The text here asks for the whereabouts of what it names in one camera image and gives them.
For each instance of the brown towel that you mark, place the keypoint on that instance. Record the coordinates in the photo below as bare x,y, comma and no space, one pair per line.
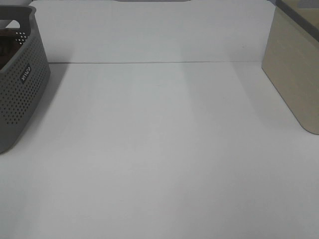
10,43

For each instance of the grey perforated plastic basket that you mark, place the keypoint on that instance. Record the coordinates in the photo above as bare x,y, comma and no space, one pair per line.
24,78

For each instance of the beige plastic bin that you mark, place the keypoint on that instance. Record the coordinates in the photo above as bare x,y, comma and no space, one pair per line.
291,59

